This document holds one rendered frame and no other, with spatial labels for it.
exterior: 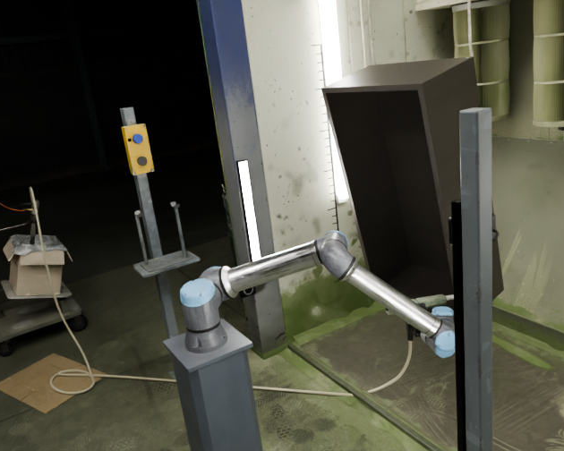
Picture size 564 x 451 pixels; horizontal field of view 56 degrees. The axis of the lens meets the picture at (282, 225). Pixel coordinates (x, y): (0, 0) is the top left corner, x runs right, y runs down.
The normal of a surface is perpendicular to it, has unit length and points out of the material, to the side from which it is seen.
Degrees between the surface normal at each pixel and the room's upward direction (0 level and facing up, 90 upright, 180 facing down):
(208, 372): 90
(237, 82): 90
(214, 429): 90
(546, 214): 57
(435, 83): 90
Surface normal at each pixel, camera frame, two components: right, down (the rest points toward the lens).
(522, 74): -0.85, 0.26
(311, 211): 0.52, 0.19
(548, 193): -0.77, -0.30
